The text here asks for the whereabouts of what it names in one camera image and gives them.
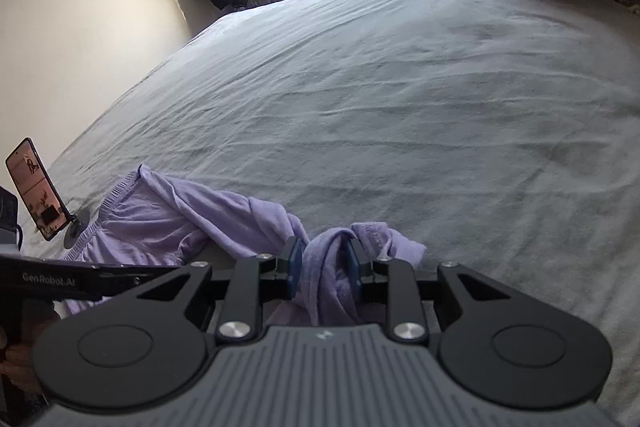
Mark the person's left hand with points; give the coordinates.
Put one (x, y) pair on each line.
(22, 354)

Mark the smartphone with lit screen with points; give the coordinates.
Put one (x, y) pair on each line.
(35, 187)

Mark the round dark phone stand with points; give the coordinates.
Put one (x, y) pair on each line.
(77, 229)

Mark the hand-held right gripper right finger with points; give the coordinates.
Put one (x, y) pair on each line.
(353, 269)

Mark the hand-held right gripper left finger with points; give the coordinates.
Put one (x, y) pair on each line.
(297, 264)

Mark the purple sweater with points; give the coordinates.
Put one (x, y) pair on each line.
(165, 222)

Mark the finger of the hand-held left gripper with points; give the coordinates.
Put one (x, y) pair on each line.
(125, 278)

